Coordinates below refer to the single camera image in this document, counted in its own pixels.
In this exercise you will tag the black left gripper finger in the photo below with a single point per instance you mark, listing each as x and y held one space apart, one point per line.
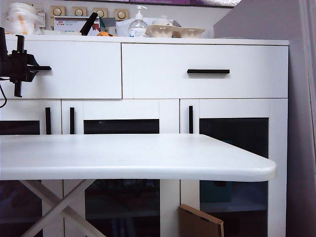
36 63
34 72

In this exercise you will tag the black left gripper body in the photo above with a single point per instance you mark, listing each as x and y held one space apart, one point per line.
21 66

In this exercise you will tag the wide white drawer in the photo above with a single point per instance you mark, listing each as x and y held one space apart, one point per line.
153 74
74 74

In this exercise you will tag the white box red print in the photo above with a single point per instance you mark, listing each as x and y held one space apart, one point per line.
66 26

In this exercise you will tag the white plastic bag bundle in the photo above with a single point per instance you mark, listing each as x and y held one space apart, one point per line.
21 17

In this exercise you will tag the white glass cabinet door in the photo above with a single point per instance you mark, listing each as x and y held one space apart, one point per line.
118 109
56 116
232 108

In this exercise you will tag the black flat bar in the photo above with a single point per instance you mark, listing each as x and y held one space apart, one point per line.
88 25

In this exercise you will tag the orange object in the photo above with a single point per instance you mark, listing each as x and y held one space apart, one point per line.
104 34

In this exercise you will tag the grey card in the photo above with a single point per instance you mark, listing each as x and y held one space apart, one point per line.
109 22

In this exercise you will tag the white wipes pack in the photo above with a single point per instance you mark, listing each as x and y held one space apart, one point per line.
122 27

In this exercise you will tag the clear pump sanitizer bottle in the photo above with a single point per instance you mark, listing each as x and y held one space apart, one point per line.
138 26

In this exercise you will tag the white table leg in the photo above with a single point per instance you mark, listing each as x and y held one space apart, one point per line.
37 191
81 188

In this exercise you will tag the beige pulp cup tray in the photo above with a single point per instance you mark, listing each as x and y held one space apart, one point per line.
164 31

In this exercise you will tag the white sideboard cabinet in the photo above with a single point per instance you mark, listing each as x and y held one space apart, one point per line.
169 116

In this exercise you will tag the brown cardboard sheet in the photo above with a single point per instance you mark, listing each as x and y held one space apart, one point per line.
196 222

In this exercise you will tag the white wall socket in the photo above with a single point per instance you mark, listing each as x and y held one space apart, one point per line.
42 20

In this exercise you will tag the beige dimmer wall switch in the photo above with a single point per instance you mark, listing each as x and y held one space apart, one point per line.
121 14
58 11
101 11
79 11

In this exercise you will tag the purple wall poster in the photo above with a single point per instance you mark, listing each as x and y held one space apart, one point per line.
160 1

